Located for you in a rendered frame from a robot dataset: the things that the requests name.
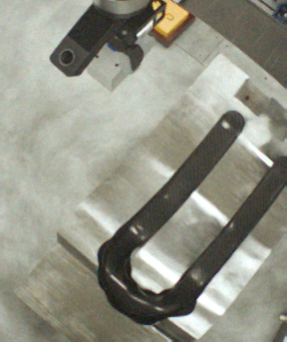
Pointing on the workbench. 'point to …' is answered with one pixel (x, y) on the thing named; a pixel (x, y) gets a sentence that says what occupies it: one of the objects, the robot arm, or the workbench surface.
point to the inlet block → (110, 65)
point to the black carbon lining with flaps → (117, 279)
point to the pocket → (252, 98)
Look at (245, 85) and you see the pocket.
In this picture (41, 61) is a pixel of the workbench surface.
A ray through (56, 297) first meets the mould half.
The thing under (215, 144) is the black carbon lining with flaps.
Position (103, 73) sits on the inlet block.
